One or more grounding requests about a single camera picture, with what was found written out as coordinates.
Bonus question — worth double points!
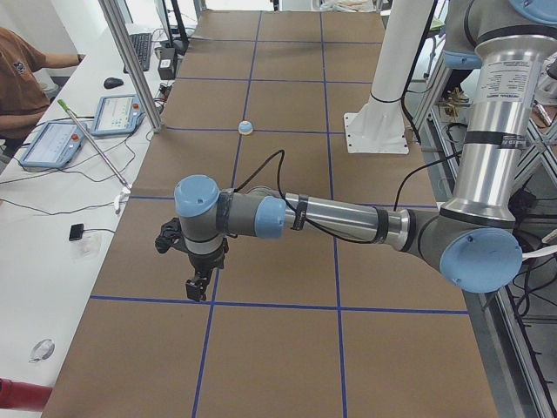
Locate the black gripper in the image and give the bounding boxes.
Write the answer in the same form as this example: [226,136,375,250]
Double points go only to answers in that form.
[185,248,226,301]

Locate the light blue call bell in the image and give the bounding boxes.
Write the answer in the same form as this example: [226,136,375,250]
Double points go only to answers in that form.
[238,120,253,135]

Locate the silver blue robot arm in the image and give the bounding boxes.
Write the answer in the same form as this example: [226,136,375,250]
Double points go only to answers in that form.
[175,2,521,312]

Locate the clear plastic bag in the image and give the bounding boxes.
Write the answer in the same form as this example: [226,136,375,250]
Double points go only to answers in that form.
[70,232,104,261]

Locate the small black square device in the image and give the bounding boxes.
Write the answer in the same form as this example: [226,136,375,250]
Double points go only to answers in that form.
[69,223,84,241]

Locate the clear tape roll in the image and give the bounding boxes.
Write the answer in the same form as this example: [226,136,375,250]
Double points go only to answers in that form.
[29,339,56,363]

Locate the far blue teach pendant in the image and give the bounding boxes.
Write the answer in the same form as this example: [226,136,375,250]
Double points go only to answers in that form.
[91,95,145,137]

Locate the blue teach pendant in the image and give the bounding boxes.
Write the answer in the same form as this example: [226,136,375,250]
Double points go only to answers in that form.
[19,121,84,171]
[91,95,145,137]

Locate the near blue teach pendant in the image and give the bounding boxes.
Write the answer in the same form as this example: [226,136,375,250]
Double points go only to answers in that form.
[19,121,84,171]

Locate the black computer mouse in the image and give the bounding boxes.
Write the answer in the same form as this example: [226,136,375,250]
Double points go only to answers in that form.
[103,78,124,90]

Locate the black white box device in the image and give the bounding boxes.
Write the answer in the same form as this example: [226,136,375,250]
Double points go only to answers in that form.
[156,47,178,80]

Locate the black keyboard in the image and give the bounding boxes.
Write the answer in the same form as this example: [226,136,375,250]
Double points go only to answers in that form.
[129,33,152,71]

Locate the person in brown shirt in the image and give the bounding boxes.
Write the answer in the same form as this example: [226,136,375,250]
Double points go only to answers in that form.
[1,28,85,158]

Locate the white plastic chair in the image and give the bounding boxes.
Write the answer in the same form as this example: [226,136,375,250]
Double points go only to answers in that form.
[521,245,557,262]

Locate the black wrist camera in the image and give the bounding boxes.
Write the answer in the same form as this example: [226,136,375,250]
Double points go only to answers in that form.
[155,218,187,253]

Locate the green handled reacher stick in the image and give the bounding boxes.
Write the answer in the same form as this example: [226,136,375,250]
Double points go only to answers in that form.
[57,99,131,192]

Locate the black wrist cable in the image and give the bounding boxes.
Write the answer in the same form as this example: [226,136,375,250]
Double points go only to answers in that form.
[234,149,462,245]

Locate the white camera pedestal column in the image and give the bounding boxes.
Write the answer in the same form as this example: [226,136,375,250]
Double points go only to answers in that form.
[344,0,435,155]

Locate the aluminium frame post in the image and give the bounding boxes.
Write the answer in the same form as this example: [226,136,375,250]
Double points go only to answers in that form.
[98,0,162,133]

